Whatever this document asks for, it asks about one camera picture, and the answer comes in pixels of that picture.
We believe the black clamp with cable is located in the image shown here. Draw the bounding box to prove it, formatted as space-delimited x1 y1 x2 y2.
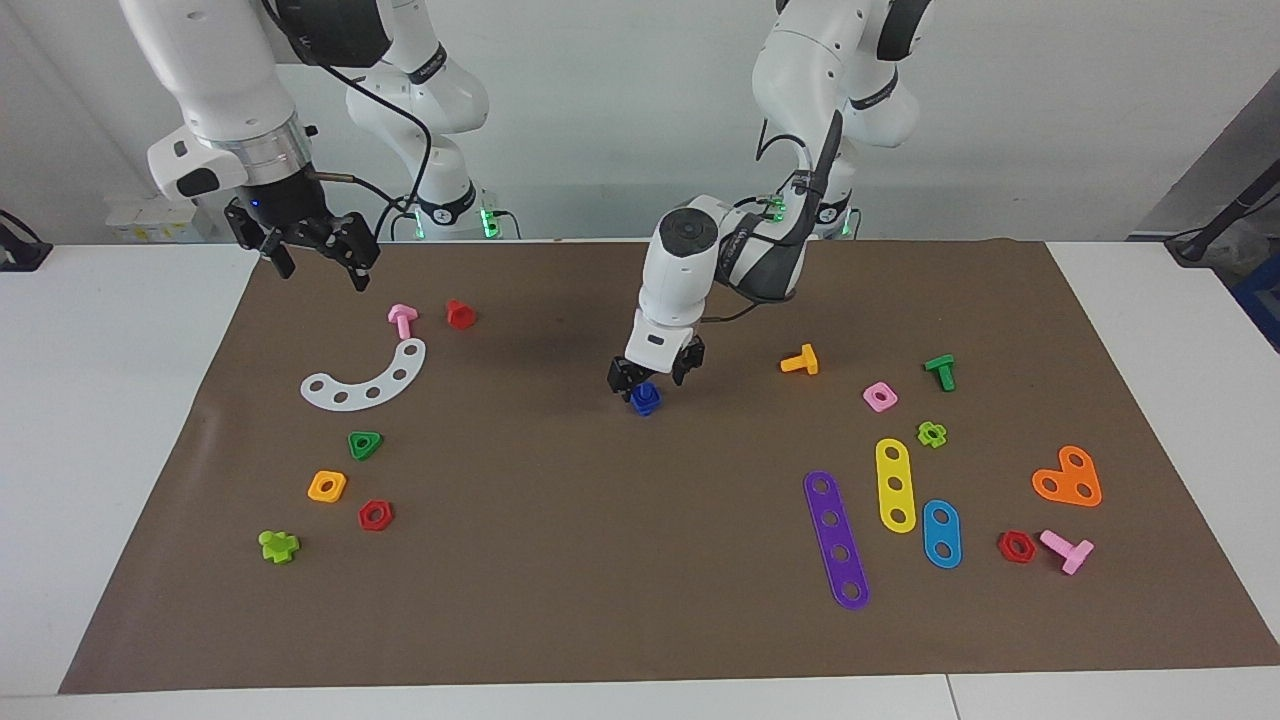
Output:
0 209 53 273

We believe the blue crate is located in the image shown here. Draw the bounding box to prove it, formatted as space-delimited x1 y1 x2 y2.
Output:
1232 255 1280 353

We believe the blue two-hole strip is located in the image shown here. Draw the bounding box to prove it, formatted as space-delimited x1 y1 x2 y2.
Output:
922 499 963 570

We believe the orange three-hole corner plate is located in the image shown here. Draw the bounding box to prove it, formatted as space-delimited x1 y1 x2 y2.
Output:
1031 445 1103 508

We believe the brown table mat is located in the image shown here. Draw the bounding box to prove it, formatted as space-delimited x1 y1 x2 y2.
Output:
58 238 1280 695

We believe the yellow three-hole strip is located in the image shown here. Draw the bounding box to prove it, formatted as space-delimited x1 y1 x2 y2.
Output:
875 438 917 534

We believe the white curved five-hole plate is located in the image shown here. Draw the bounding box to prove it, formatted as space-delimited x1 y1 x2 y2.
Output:
300 338 427 412

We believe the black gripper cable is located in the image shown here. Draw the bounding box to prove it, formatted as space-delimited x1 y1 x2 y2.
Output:
262 0 436 216
698 108 851 326

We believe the white cardboard box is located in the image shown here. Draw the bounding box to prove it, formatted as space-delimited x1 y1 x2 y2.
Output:
105 195 231 244

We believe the black stand pole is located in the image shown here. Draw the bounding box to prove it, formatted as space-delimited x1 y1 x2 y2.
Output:
1165 165 1280 267

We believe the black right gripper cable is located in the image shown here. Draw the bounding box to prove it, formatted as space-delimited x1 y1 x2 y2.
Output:
262 0 436 216

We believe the purple four-hole strip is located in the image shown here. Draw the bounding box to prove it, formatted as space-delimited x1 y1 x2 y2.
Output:
803 470 871 610

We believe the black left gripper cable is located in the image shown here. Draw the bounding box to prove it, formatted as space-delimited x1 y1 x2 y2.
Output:
698 108 851 326

